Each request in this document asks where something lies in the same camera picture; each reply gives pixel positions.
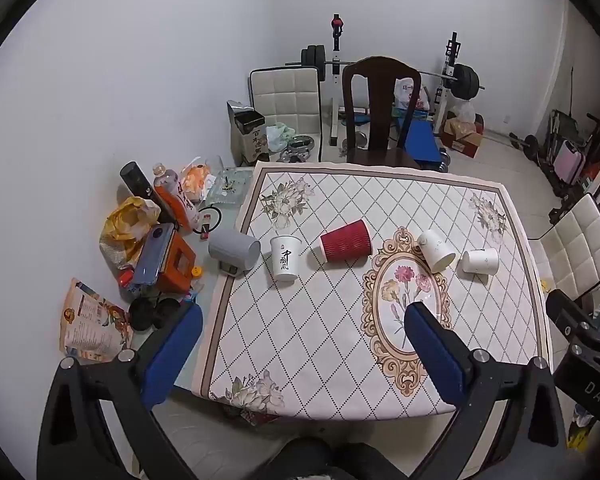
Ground black and gold box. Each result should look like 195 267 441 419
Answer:
226 100 268 166

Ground orange drink bottle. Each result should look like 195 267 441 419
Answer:
155 182 203 233

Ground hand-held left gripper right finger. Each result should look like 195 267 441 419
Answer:
404 301 567 480

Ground metal pot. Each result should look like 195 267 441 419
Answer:
280 135 321 163

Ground yellow plastic bag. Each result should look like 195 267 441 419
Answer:
99 196 162 271

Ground white plastic bag red print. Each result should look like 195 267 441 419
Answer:
392 77 431 111

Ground grey cup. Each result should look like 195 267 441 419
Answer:
208 230 262 277

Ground cardboard box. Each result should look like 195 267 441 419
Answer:
440 115 486 158

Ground black cable loop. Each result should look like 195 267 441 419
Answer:
198 205 223 236

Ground pink suitcase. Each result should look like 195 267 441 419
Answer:
554 140 586 186

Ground white squat rack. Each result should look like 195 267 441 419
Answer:
325 12 463 148

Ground person's black trousers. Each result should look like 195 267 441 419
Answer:
275 437 416 480

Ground floral patterned table mat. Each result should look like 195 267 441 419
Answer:
192 161 553 421

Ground black barbell with weight plates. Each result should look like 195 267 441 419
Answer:
285 45 486 101

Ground white cup with black print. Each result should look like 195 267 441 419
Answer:
270 235 301 282

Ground printed paper flyer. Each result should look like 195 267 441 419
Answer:
59 277 135 363

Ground blue-grey flat case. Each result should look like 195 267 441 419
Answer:
132 223 176 286

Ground white marbled cup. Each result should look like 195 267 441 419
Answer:
418 229 456 271
461 247 500 276

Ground white padded chair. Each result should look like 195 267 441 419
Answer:
527 192 600 306
249 66 325 163

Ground black floor dumbbell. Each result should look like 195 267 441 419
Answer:
509 132 541 161

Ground red ribbed paper cup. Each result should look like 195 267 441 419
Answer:
318 219 372 264

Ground black cylinder bottle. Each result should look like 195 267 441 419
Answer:
120 161 156 201

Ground glass ashtray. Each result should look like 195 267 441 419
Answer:
202 167 253 206

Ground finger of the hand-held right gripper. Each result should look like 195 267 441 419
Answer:
546 289 600 345

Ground pale green cloth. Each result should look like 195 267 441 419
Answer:
266 122 296 151

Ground orange fruit plastic bag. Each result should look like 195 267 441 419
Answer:
180 157 216 203

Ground orange box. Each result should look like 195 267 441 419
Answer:
155 232 197 293

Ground black round lids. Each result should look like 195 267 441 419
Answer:
129 297 178 332

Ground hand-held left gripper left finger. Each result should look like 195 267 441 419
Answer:
36 301 204 480

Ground blue weight bench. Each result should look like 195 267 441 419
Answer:
395 117 443 171

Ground dark wooden chair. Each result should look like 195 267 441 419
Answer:
341 56 423 168

